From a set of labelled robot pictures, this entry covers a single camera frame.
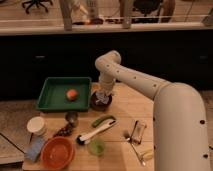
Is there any grey towel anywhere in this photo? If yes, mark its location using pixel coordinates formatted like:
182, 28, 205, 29
96, 92, 109, 104

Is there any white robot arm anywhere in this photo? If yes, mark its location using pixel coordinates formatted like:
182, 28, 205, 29
95, 50, 211, 171

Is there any purple bowl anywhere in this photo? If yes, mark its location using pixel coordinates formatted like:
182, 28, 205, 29
90, 91, 112, 111

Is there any small green bowl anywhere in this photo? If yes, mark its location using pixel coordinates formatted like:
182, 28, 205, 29
87, 138, 105, 156

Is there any orange bowl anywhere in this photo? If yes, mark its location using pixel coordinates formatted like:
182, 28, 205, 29
40, 136, 75, 170

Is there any green cucumber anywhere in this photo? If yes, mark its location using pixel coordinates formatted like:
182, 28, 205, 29
91, 115, 116, 128

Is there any orange ball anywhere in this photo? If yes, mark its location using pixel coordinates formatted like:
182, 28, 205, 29
66, 89, 78, 101

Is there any green plastic tray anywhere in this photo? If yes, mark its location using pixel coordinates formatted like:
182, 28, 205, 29
37, 77, 91, 112

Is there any small metal cup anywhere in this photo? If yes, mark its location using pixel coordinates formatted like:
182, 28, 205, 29
65, 111, 78, 127

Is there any metal fork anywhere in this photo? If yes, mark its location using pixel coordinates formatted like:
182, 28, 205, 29
123, 131, 146, 167

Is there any dark grapes bunch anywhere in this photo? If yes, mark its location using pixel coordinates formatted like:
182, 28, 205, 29
54, 123, 72, 137

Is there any white plastic cup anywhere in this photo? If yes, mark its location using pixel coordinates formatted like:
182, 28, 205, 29
27, 116, 46, 136

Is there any yellow corn piece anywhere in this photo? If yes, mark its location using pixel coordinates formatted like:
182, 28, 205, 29
140, 149, 154, 161

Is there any blue sponge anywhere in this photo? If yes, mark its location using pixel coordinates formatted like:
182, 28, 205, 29
25, 137, 45, 162

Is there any black office chair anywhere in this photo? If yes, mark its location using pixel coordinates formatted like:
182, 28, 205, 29
21, 0, 53, 14

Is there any white handled brush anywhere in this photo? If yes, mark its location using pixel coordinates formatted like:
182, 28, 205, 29
76, 120, 116, 145

